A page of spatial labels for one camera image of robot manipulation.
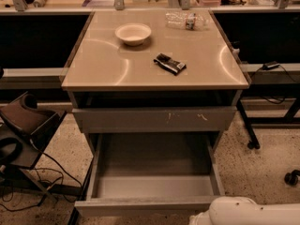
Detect black table leg with caster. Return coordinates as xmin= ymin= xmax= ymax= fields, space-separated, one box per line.
xmin=236 ymin=101 xmax=260 ymax=149

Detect black power adapter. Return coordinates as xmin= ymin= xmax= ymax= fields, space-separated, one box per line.
xmin=262 ymin=61 xmax=280 ymax=70

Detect white bowl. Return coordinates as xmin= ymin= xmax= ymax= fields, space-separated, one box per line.
xmin=115 ymin=23 xmax=152 ymax=46

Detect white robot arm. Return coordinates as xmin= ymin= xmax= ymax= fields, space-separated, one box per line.
xmin=188 ymin=196 xmax=300 ymax=225

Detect black cables on floor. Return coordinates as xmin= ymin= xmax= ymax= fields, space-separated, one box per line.
xmin=0 ymin=138 xmax=83 ymax=213

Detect clear plastic water bottle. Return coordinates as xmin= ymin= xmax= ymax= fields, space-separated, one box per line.
xmin=165 ymin=11 xmax=209 ymax=31

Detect black caster wheel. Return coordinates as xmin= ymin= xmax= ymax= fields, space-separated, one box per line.
xmin=284 ymin=170 xmax=300 ymax=186

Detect grey drawer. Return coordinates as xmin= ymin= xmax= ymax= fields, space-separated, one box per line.
xmin=75 ymin=132 xmax=225 ymax=217
xmin=72 ymin=106 xmax=236 ymax=133

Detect grey top drawer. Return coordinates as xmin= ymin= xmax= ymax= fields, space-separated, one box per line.
xmin=72 ymin=106 xmax=236 ymax=133

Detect black snack wrapper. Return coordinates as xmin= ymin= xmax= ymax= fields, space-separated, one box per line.
xmin=154 ymin=53 xmax=187 ymax=76

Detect dark side cart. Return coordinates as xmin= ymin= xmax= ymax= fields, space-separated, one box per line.
xmin=0 ymin=93 xmax=67 ymax=201

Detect grey drawer cabinet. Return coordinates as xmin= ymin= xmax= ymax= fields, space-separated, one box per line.
xmin=58 ymin=8 xmax=253 ymax=143

